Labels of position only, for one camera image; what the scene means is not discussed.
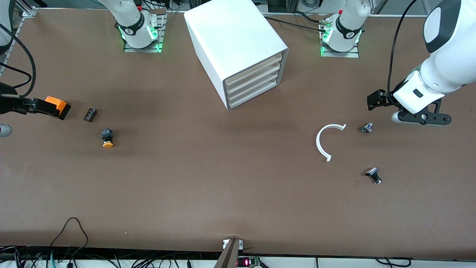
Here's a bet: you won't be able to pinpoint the white drawer cabinet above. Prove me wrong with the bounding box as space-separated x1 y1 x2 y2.
184 0 289 111

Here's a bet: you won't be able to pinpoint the black looped cable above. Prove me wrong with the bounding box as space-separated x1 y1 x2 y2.
49 217 89 258

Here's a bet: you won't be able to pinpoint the left arm aluminium base plate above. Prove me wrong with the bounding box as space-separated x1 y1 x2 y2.
320 22 360 58

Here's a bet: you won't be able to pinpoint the black-headed silver switch part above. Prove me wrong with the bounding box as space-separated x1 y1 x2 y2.
365 167 383 185

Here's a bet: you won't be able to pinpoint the white C-shaped ring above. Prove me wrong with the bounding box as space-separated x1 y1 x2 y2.
316 124 347 162

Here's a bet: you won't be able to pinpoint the black cable across table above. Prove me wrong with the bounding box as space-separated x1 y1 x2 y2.
264 11 328 34

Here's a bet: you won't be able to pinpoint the yellow push button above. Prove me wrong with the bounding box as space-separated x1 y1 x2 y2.
101 128 114 149

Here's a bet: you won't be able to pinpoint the right arm aluminium base plate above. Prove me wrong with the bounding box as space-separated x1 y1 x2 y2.
123 15 166 52

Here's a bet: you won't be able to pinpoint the brown post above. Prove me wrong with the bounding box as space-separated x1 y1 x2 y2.
214 238 240 268

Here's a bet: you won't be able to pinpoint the orange button enclosure box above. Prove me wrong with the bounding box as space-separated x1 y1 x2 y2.
45 96 71 120

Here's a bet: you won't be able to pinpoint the device with red display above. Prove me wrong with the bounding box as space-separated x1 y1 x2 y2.
237 256 261 268

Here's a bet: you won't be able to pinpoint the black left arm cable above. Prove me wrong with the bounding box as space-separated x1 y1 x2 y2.
387 0 419 98

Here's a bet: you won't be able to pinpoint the tangled black cables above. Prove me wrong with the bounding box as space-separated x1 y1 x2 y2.
0 246 209 268

